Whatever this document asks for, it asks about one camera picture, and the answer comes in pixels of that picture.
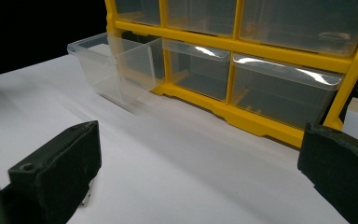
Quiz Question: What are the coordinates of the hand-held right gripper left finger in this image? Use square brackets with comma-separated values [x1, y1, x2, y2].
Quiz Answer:
[0, 120, 103, 224]

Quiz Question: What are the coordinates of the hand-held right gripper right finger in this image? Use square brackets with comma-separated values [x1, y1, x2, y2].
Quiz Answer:
[296, 122, 358, 224]

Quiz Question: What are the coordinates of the clear plastic drawer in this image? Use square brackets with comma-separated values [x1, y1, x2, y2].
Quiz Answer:
[230, 52, 345, 131]
[165, 0, 238, 38]
[115, 0, 162, 27]
[238, 0, 358, 58]
[67, 32, 166, 106]
[162, 38, 231, 103]

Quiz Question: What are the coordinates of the yellow drawer cabinet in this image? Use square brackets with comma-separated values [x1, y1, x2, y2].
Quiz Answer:
[103, 0, 358, 149]

